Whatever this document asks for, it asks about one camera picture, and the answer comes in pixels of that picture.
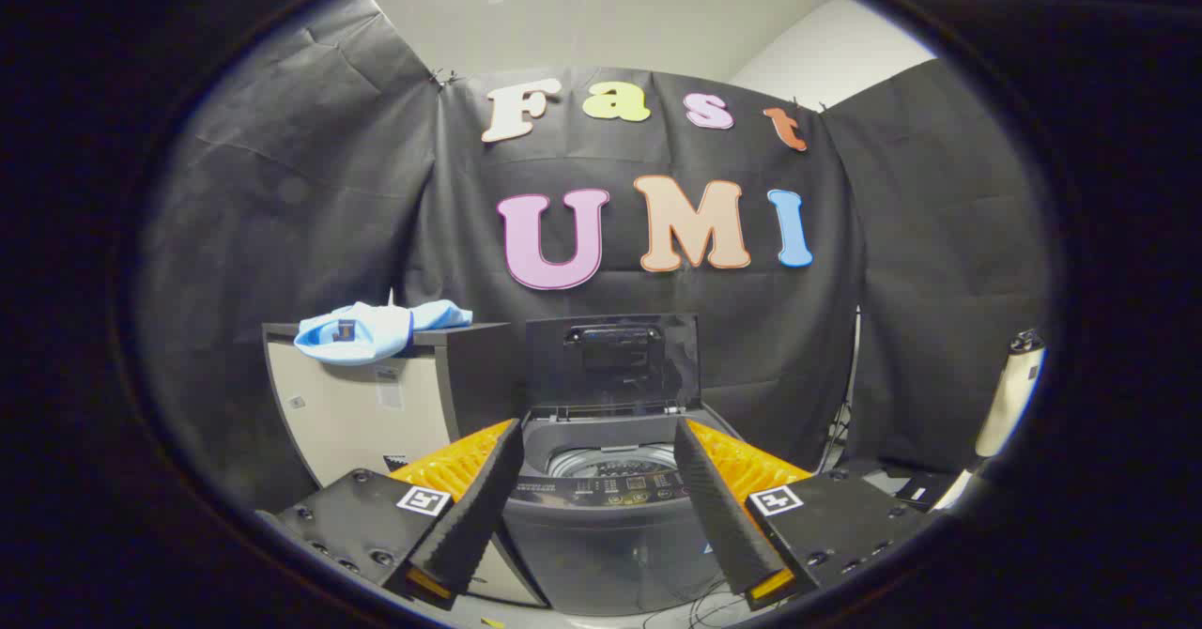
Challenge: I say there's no grey washing machine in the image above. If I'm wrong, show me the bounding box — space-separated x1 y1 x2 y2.
502 404 752 616

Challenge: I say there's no grey cabinet with white door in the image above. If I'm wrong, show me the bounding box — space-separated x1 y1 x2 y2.
262 321 550 608

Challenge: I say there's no light blue shirt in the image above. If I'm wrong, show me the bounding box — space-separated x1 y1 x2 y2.
294 299 474 367

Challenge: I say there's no black backdrop cloth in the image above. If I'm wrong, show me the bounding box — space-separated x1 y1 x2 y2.
141 0 1053 517

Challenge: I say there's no cream cylinder with black cap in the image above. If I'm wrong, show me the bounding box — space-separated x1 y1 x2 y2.
974 329 1046 461

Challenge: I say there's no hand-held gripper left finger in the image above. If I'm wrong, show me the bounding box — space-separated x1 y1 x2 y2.
255 418 527 611

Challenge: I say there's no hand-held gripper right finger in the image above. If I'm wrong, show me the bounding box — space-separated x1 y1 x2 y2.
673 418 949 611

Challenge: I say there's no black flat box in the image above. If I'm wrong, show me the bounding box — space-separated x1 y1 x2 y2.
883 468 959 510

